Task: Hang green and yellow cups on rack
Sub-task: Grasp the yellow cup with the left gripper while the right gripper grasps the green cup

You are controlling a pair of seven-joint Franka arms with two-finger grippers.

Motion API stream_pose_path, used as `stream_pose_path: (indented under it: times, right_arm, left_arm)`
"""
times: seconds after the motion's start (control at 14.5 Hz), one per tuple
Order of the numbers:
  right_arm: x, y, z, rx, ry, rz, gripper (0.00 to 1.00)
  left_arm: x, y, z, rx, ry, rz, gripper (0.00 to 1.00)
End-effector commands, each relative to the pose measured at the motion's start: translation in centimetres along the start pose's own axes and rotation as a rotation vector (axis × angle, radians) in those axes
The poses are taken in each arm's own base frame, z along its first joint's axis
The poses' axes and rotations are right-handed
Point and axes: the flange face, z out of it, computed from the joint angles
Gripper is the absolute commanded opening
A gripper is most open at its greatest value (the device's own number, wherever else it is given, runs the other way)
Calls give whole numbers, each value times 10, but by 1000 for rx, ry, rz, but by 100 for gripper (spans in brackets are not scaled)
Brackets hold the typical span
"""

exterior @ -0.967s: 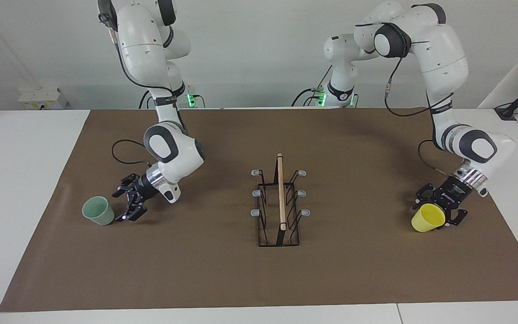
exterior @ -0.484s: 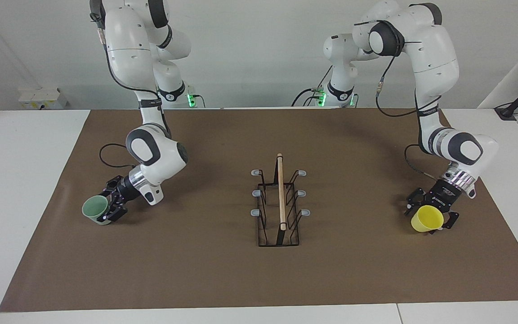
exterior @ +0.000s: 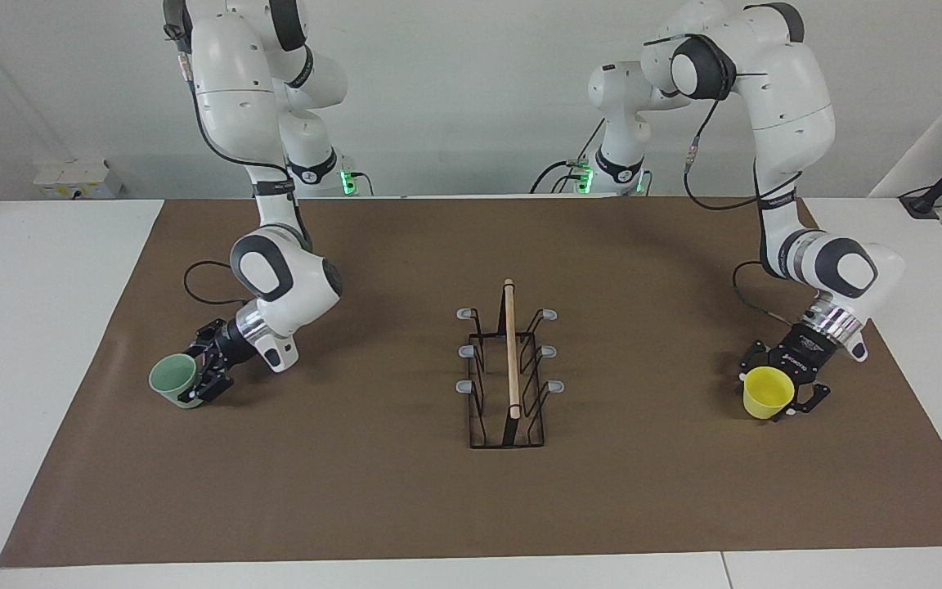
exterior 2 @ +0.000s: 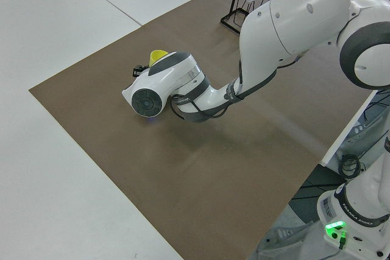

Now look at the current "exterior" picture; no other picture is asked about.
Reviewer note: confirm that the white power box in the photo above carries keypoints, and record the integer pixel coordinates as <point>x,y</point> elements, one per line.
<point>78,178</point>

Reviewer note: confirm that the yellow plastic cup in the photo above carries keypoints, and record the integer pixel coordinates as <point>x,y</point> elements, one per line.
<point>765,394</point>

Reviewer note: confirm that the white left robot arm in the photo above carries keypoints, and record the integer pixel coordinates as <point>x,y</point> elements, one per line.
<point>790,98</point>

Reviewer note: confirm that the light green plastic cup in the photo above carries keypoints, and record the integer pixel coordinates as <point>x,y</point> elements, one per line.
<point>170,378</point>

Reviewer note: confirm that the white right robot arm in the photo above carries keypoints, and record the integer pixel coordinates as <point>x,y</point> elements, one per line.
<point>238,90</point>

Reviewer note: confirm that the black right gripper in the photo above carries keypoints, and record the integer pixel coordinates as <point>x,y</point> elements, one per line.
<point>234,348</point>

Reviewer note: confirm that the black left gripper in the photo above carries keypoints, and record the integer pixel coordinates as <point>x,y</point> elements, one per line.
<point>802,356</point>

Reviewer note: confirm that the brown table mat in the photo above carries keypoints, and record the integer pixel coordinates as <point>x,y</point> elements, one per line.
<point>356,491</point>

